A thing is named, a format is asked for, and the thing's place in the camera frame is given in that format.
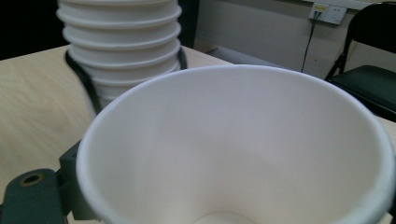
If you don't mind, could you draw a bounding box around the single white paper cup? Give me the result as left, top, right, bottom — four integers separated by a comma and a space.
76, 63, 396, 224

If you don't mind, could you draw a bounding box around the black folding chair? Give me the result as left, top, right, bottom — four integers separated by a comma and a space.
324, 2, 396, 123

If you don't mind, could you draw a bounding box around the black power cable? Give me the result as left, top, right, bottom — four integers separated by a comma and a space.
300, 10, 319, 74

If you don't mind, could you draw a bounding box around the white wall socket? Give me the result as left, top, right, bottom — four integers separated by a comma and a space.
307, 2, 348, 26

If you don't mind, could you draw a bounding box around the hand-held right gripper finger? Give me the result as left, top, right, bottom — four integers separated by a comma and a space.
57, 139, 101, 222

